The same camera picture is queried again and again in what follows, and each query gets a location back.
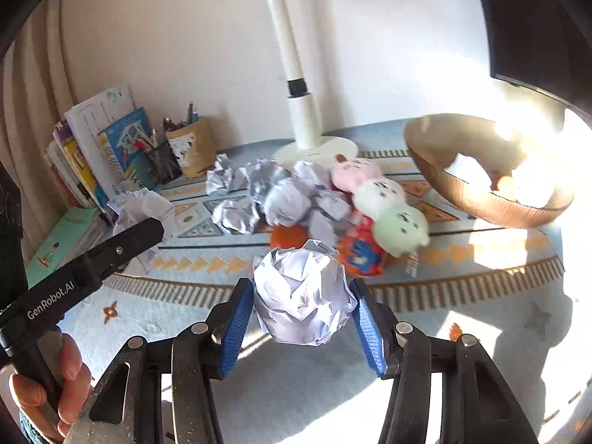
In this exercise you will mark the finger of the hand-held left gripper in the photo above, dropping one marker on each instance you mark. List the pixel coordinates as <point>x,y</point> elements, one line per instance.
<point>129,245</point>

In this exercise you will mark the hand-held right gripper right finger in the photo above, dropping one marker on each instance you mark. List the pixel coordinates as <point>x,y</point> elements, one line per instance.
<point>370,333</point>

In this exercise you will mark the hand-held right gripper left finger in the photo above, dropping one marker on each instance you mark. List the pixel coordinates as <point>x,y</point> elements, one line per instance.
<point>233,333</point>

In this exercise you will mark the brown ribbed bowl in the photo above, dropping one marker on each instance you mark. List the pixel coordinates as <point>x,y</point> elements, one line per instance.
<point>462,203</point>

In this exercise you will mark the person's left hand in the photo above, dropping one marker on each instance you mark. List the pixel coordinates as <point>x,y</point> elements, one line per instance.
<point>69,379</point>

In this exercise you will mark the green book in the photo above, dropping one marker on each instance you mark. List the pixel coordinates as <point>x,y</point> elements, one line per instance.
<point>64,236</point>

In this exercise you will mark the red blue patterned toy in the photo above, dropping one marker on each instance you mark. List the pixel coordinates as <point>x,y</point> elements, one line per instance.
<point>358,252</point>

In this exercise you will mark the black mesh pen holder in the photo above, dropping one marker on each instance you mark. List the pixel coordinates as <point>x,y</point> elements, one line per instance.
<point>164,164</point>

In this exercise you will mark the blue picture book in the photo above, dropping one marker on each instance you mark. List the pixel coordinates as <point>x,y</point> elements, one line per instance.
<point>122,143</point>

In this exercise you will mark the yellow cover book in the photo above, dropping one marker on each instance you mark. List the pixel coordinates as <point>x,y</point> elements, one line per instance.
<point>76,157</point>

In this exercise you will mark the bundle of coloured pencils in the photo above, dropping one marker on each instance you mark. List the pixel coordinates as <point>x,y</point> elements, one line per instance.
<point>148,138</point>

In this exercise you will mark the pink white green plush toy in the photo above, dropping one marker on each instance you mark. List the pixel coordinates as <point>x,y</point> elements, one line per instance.
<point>393,226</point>

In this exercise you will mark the orange ball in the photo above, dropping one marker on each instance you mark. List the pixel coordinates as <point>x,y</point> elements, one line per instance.
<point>286,237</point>

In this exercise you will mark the patterned woven table mat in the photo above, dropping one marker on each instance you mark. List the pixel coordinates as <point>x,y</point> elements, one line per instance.
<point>462,268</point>

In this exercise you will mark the brown paper pen holder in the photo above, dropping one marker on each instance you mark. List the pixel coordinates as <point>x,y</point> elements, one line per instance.
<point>194,148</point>

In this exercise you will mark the row of leaning books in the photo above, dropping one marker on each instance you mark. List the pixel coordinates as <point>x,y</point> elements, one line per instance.
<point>95,120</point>

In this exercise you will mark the pile of crumpled papers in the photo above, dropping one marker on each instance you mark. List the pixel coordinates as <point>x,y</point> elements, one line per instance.
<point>282,196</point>

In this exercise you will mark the bundle of pens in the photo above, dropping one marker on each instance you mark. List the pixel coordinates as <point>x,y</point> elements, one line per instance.
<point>192,113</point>

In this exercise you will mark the beige curtain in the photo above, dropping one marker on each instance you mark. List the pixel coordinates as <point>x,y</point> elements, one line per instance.
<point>32,101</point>

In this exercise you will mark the black monitor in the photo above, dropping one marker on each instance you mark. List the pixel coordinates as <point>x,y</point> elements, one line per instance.
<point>532,23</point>

